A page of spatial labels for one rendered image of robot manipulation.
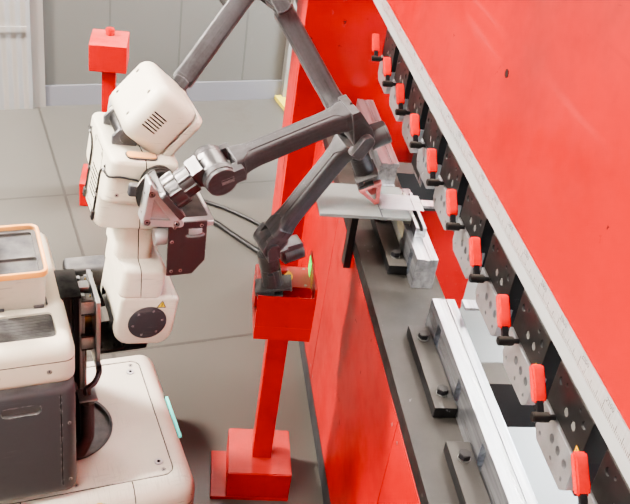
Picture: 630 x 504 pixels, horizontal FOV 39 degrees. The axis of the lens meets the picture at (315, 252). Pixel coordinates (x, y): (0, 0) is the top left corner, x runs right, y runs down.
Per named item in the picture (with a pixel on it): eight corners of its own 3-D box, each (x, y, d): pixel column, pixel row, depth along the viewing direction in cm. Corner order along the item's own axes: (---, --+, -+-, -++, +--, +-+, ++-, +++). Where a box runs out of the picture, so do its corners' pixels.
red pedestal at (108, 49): (83, 185, 438) (82, 20, 393) (135, 188, 442) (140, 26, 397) (79, 205, 421) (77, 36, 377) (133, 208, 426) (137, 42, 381)
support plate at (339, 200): (312, 184, 261) (312, 181, 261) (399, 190, 266) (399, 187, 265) (319, 216, 246) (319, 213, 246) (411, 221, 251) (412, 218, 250)
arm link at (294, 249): (254, 227, 237) (267, 248, 232) (292, 213, 241) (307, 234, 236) (256, 256, 246) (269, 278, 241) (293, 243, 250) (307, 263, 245)
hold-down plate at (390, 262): (369, 218, 272) (370, 209, 271) (386, 219, 273) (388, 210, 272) (387, 274, 248) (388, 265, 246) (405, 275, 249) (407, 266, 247)
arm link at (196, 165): (177, 166, 208) (186, 180, 204) (213, 140, 207) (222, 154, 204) (196, 186, 215) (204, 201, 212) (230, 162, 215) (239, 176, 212)
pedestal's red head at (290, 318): (251, 296, 267) (257, 246, 257) (304, 300, 269) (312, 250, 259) (253, 338, 250) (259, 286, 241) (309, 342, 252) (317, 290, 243)
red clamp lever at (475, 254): (469, 235, 183) (471, 281, 180) (488, 236, 183) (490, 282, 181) (466, 237, 184) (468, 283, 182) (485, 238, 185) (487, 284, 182)
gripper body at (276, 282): (292, 293, 245) (289, 271, 241) (255, 298, 245) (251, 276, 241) (291, 279, 250) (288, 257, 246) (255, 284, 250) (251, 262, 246)
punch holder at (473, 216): (450, 245, 207) (466, 183, 198) (485, 247, 208) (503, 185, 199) (467, 283, 194) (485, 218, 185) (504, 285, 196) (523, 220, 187)
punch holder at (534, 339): (500, 357, 173) (521, 289, 165) (541, 359, 175) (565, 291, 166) (523, 411, 161) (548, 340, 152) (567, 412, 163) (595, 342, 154)
